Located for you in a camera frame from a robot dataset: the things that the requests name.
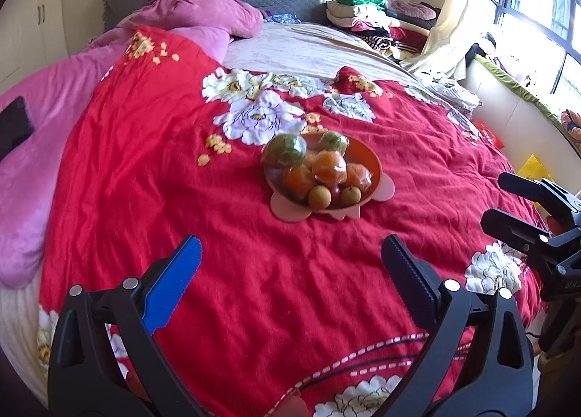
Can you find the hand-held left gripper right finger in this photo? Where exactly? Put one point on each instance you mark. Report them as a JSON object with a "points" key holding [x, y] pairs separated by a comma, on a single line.
{"points": [[411, 281]]}

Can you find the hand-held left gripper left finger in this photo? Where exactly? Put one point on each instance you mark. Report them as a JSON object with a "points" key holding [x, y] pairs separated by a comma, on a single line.
{"points": [[170, 285]]}

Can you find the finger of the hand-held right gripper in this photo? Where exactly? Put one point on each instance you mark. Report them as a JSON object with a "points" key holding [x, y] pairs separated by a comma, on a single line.
{"points": [[522, 184], [513, 226]]}

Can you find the brown longan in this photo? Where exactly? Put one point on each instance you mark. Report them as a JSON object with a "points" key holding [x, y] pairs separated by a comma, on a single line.
{"points": [[319, 196], [350, 195]]}

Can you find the plastic-wrapped orange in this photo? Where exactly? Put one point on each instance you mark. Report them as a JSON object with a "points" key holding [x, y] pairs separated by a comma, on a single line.
{"points": [[297, 182], [329, 166], [358, 177]]}

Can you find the pink footed bowl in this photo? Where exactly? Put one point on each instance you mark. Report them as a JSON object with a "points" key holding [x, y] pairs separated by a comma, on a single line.
{"points": [[373, 166]]}

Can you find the yellow-green fruit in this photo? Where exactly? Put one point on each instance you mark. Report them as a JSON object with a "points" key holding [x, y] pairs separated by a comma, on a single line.
{"points": [[333, 141]]}

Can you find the green mango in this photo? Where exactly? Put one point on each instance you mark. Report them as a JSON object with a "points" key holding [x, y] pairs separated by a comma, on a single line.
{"points": [[285, 150]]}

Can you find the yellow bag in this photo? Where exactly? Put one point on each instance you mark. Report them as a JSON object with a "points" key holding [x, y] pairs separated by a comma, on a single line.
{"points": [[535, 168]]}

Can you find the red plastic bag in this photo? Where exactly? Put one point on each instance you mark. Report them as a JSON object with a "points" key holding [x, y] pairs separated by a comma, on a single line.
{"points": [[489, 135]]}

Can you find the orange patterned cloth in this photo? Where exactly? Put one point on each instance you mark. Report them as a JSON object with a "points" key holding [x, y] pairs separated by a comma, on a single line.
{"points": [[572, 124]]}

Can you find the green-trimmed cloth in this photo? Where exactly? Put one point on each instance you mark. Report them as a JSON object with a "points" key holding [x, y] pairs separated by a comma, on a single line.
{"points": [[515, 86]]}

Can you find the red floral blanket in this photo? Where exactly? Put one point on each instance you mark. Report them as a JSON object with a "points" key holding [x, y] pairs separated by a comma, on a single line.
{"points": [[181, 172]]}

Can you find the white plastic bag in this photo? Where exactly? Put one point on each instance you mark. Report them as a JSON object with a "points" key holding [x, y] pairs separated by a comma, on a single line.
{"points": [[454, 91]]}

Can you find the dark garment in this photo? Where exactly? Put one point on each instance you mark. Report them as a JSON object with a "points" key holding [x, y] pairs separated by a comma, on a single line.
{"points": [[481, 56]]}

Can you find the window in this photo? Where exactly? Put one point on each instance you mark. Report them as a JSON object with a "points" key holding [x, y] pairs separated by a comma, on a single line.
{"points": [[540, 13]]}

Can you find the pink pillow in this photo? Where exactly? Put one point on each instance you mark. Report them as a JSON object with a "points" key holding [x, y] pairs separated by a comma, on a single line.
{"points": [[54, 126]]}

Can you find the mauve round cushion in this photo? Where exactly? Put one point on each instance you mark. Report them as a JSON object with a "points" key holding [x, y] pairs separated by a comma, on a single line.
{"points": [[414, 9]]}

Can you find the pile of folded clothes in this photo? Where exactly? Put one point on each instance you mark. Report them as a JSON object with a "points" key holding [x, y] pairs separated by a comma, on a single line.
{"points": [[367, 27]]}

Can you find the beige bed sheet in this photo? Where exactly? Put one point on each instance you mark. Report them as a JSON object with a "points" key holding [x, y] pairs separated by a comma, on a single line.
{"points": [[308, 52]]}

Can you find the white wardrobe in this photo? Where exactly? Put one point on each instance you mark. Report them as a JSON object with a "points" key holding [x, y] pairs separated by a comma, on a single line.
{"points": [[27, 36]]}

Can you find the blue floral cloth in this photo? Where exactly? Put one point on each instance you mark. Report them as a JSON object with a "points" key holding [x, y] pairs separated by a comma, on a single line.
{"points": [[281, 18]]}

